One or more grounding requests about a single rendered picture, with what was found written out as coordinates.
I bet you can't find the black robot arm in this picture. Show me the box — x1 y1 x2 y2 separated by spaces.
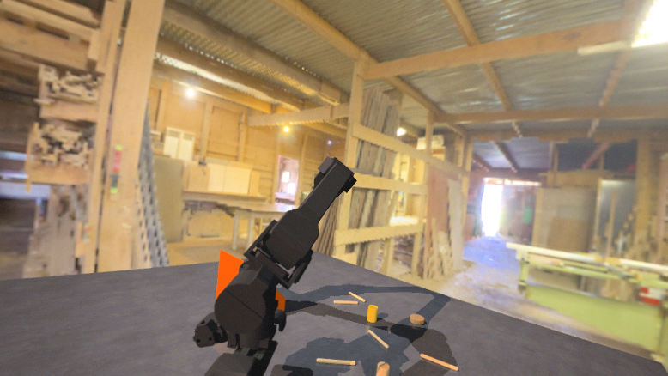
193 156 357 349

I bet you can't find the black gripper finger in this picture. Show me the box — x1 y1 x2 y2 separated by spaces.
264 340 277 360
262 359 270 376

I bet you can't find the yellow cylinder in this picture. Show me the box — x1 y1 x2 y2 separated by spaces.
367 305 378 323

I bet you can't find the orange round disc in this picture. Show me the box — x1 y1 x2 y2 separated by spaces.
410 314 424 324

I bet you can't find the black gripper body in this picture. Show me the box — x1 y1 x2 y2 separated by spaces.
204 300 287 376

